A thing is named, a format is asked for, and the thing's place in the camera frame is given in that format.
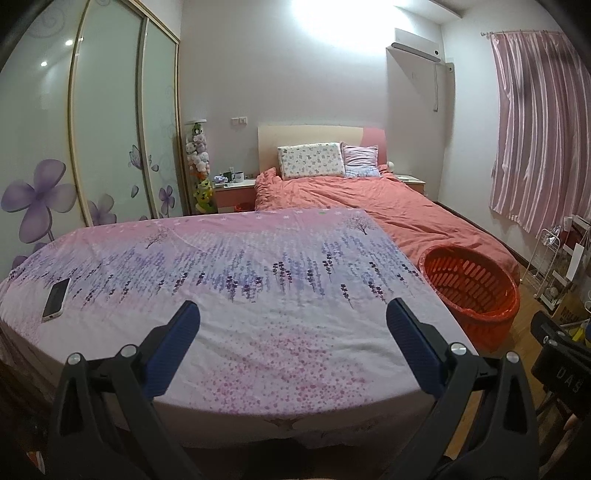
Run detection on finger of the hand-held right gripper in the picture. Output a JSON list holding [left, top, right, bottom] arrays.
[[530, 311, 591, 357]]

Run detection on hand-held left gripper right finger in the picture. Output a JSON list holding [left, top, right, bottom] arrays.
[[385, 298, 541, 480]]

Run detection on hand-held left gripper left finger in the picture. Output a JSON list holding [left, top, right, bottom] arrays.
[[46, 300, 201, 480]]

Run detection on orange plastic laundry basket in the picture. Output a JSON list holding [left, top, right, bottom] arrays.
[[418, 246, 522, 354]]

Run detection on cardboard box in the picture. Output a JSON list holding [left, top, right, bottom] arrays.
[[551, 286, 591, 328]]

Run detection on pink lavender print tablecloth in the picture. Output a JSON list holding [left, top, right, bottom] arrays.
[[0, 208, 478, 437]]

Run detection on white smartphone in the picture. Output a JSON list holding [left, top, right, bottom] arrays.
[[41, 277, 71, 323]]

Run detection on bed with salmon duvet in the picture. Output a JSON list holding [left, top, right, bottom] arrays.
[[253, 167, 522, 282]]

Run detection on yellow green plush toy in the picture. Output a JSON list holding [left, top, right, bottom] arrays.
[[194, 179, 215, 214]]

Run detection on pink white nightstand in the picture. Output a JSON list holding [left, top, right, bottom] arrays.
[[394, 174, 426, 197], [212, 179, 257, 214]]

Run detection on pink striped pillow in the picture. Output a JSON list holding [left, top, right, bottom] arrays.
[[341, 142, 382, 178]]

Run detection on pink striped curtain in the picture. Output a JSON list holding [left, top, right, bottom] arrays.
[[482, 30, 591, 232]]

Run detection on hanging plush toy column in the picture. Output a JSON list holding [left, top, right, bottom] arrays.
[[185, 120, 212, 181]]

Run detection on white floral pillow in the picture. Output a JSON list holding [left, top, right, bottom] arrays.
[[277, 142, 346, 181]]

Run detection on cream and pink headboard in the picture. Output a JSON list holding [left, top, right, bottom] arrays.
[[257, 124, 387, 174]]

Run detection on floral sliding door wardrobe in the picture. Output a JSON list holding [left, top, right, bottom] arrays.
[[0, 0, 192, 278]]

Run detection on white air conditioner pipe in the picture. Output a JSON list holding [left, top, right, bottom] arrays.
[[431, 60, 453, 112]]

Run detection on white air conditioner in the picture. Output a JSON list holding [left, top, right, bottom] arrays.
[[387, 28, 446, 63]]

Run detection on white wire rack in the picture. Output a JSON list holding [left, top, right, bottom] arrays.
[[519, 215, 591, 319]]

